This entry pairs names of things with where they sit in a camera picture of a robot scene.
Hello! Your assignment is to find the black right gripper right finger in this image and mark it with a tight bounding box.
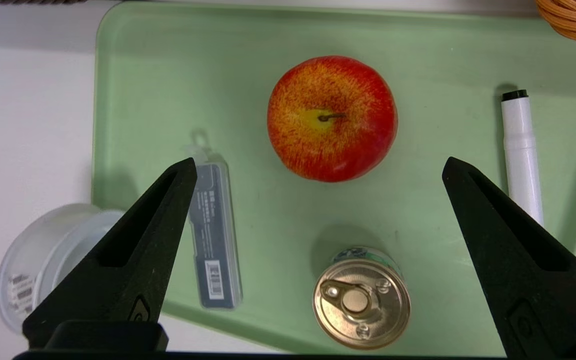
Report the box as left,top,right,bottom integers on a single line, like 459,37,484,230
442,156,576,360

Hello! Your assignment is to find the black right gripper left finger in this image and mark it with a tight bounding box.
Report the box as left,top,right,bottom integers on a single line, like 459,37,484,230
22,157,198,351

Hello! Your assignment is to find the white marker pen black cap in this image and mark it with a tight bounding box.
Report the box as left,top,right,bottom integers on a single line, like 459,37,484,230
501,89,545,227

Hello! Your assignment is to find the tin can gold lid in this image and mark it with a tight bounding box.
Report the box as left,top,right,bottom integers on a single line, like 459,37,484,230
312,246,412,351

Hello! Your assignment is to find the red yellow apple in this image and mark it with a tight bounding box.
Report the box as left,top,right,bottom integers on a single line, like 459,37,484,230
267,55,399,183

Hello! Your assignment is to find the dark brown wicker basket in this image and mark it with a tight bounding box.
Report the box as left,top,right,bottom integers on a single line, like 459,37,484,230
0,0,88,5

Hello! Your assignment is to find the clear grey pencil lead case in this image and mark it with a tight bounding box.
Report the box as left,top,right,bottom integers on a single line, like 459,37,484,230
183,131,243,310

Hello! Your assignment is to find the clear tape roll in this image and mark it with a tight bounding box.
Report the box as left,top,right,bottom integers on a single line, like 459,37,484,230
0,203,128,335

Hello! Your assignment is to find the light green plastic tray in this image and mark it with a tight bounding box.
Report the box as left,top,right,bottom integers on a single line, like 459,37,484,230
91,1,576,357

